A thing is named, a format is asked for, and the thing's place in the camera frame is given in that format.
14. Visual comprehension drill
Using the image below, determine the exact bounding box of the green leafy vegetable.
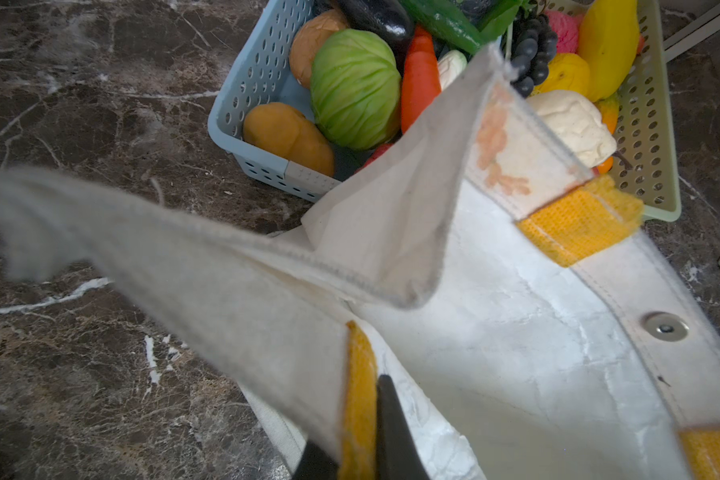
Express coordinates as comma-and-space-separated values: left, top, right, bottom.
454, 0, 535, 43

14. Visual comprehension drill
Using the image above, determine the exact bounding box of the pink dragon fruit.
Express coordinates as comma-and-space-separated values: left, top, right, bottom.
544, 10, 583, 53

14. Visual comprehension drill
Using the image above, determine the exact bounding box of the pale green plastic basket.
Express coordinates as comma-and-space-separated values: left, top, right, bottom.
539, 0, 682, 223

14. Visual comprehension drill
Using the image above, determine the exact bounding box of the long green cucumber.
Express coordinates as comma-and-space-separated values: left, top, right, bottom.
400, 0, 489, 55

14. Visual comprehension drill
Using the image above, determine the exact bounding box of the white chinese cabbage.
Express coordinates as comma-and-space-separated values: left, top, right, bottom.
438, 50, 468, 91

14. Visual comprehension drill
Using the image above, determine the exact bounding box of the dark purple eggplant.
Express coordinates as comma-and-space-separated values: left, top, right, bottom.
335, 0, 415, 50

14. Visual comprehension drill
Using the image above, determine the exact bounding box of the light blue plastic basket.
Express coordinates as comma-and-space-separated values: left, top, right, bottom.
207, 0, 409, 204

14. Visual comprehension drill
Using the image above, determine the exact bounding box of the orange yellow mango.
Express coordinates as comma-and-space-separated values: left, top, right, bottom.
243, 102, 335, 177

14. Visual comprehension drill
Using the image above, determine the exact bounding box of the dark red strawberry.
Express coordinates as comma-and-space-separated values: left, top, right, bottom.
362, 143, 393, 169

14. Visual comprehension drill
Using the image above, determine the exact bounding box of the yellow papaya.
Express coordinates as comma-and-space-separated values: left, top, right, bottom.
577, 0, 639, 102

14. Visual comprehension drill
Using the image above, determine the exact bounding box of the white cauliflower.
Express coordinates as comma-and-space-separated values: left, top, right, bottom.
527, 90, 617, 167

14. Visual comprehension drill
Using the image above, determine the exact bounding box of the brown round potato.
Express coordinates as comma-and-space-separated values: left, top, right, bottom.
289, 9, 349, 89

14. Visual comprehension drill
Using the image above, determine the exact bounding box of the orange mango fruit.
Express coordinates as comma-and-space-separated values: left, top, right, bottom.
592, 95, 622, 176

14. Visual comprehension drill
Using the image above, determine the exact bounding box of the yellow orange citrus fruit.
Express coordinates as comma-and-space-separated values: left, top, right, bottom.
531, 53, 591, 96

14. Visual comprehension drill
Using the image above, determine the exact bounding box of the white canvas grocery bag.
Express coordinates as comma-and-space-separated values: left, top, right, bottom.
0, 46, 720, 479

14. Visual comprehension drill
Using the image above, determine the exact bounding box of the green cabbage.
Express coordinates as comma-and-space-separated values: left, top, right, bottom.
310, 29, 401, 151

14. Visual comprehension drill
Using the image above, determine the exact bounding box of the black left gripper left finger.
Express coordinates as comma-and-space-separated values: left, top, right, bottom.
291, 441, 338, 480

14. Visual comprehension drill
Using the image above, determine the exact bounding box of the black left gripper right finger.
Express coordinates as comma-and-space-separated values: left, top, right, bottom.
376, 375, 430, 480

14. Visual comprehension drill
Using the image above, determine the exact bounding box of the red orange pepper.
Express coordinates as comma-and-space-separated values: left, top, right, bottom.
400, 25, 442, 133

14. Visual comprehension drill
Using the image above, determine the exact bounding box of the dark grape bunch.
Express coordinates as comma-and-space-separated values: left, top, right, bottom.
510, 13, 558, 98

